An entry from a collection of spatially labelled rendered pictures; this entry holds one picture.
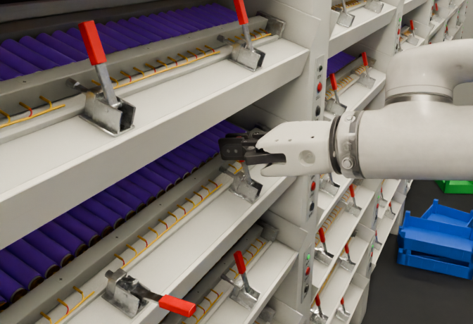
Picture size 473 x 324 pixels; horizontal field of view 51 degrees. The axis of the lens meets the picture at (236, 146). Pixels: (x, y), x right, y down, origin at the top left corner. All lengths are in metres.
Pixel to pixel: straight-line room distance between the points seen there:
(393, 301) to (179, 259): 1.58
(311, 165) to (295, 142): 0.03
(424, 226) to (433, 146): 1.87
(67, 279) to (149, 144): 0.15
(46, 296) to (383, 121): 0.40
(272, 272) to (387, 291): 1.28
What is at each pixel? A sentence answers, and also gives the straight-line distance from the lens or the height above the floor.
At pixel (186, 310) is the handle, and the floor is 0.96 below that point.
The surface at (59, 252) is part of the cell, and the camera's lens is 0.55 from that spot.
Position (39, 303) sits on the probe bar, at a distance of 0.50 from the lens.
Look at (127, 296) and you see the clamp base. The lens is 0.51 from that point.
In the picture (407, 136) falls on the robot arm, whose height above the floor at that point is 1.08.
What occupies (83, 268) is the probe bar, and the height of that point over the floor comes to 0.98.
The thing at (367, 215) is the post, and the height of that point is 0.46.
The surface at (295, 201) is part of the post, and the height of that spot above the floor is 0.84.
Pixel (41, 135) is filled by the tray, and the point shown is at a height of 1.14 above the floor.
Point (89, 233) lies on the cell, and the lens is 0.57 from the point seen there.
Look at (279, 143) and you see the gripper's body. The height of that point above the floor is 1.05.
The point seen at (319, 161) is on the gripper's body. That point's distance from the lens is 0.60.
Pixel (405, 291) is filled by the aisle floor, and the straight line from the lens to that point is 2.16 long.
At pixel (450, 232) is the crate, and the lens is 2.43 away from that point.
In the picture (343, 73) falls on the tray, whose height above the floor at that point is 0.98.
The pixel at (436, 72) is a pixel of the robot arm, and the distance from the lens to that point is 0.59.
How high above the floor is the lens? 1.27
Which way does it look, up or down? 22 degrees down
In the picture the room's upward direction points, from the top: straight up
